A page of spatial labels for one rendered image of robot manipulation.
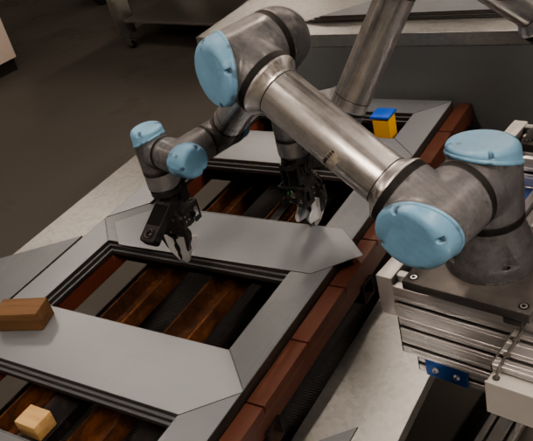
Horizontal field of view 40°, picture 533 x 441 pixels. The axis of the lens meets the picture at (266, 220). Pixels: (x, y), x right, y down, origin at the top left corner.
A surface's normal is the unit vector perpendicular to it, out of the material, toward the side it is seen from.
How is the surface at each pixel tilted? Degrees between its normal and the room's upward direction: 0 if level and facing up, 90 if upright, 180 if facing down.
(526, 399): 90
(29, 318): 90
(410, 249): 94
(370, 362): 0
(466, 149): 8
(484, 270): 72
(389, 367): 0
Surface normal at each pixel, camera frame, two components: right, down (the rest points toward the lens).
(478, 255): -0.55, 0.28
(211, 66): -0.79, 0.41
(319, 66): -0.49, 0.55
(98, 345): -0.22, -0.83
